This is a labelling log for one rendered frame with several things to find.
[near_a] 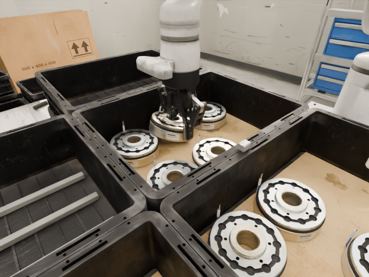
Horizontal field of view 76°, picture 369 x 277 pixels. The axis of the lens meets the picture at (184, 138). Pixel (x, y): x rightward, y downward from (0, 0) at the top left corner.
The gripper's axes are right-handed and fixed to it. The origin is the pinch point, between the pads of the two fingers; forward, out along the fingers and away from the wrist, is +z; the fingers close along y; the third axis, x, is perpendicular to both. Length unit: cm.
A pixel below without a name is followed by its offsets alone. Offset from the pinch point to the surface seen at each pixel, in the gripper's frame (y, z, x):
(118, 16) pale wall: 300, 12, -135
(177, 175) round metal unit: -10.0, 1.7, 9.1
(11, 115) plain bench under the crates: 70, 16, 28
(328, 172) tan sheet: -26.8, 4.0, -16.1
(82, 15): 279, 5, -78
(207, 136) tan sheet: -2.0, 3.7, -6.7
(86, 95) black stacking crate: 40.2, 3.2, 7.0
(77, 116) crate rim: 8.7, -6.1, 18.7
